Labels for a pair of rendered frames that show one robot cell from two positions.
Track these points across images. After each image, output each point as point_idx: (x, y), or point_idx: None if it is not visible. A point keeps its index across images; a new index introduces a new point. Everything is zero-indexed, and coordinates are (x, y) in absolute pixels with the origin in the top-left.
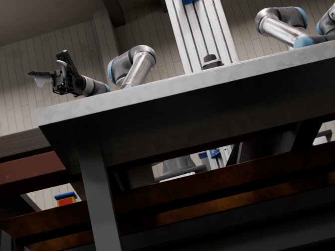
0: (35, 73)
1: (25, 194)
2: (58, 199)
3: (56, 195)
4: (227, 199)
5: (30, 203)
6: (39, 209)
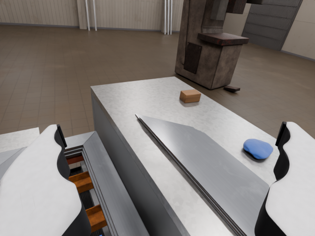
0: (282, 147)
1: (97, 189)
2: None
3: (99, 235)
4: None
5: (96, 195)
6: (110, 224)
